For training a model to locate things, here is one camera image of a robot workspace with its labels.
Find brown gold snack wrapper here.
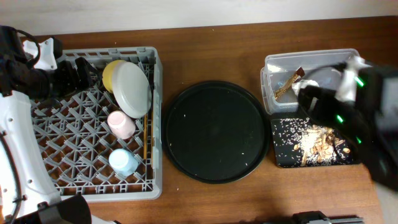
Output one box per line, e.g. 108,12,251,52
274,67,305,100

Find yellow bowl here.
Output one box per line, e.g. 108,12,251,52
102,60,124,93

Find food leftovers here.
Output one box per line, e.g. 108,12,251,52
291,121,352,167

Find grey round plate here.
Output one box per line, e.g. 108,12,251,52
112,62,152,119

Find pink plastic cup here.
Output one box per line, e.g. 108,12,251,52
107,111,136,139

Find wooden chopstick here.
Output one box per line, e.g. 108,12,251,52
143,114,148,161
150,107,154,168

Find blue plastic cup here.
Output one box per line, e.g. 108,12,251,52
108,149,139,177

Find white tissue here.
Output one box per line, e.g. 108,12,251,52
291,80,319,96

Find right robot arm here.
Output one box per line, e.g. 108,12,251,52
294,56,397,192

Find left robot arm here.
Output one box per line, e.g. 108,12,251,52
1,26,104,223

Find grey dishwasher rack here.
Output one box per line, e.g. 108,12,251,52
32,47,162,202

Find black rectangular tray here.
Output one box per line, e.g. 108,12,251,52
271,113,359,168

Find clear plastic bin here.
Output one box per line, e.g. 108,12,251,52
261,49,370,114

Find round black tray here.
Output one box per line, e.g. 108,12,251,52
162,80,271,184

